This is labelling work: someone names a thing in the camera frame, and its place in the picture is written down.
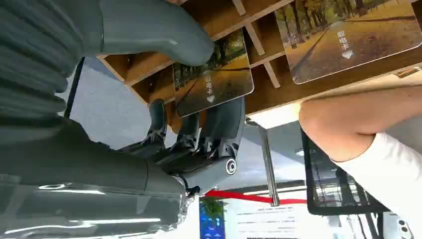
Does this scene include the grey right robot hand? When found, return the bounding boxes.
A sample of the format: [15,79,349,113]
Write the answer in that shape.
[0,0,247,239]

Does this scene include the green potted plant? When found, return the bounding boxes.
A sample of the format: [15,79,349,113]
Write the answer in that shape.
[199,197,229,226]

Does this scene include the blue display sign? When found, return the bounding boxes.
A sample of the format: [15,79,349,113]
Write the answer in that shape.
[199,201,227,239]

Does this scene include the ribbed grey right arm sleeve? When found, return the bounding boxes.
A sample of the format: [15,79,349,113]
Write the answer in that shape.
[0,0,104,146]

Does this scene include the red barrier ribbon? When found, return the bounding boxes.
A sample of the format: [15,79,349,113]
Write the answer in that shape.
[204,189,308,206]

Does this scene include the white printed poster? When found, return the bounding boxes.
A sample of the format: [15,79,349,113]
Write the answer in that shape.
[230,204,299,239]

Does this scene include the metal barrier pole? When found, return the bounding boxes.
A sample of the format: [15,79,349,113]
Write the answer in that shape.
[245,119,281,208]

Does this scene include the wooden card box with dividers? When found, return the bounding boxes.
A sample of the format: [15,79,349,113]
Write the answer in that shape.
[96,0,422,134]

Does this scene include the black framed monitor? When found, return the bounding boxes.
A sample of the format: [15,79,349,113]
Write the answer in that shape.
[301,128,390,217]

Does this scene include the person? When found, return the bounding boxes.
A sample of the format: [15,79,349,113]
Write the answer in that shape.
[298,84,422,239]

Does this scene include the white device with black dots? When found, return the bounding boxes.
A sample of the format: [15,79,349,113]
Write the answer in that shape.
[382,213,414,239]

